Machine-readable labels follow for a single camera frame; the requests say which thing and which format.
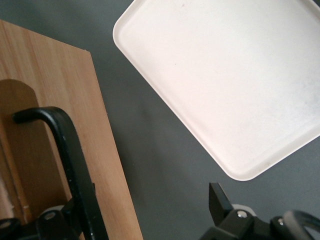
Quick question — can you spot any black metal drawer handle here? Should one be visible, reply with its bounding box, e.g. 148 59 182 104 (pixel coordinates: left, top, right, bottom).
12 106 109 240

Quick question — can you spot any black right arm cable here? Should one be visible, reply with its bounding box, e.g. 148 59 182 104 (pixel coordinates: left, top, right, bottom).
282 209 320 240

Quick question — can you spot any beige rectangular tray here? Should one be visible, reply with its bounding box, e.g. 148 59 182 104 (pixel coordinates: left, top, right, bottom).
112 0 320 182

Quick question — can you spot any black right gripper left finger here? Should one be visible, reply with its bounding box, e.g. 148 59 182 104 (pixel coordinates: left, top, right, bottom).
0 197 88 240

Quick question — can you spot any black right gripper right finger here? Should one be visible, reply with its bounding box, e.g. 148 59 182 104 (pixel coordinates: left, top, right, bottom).
199 182 301 240

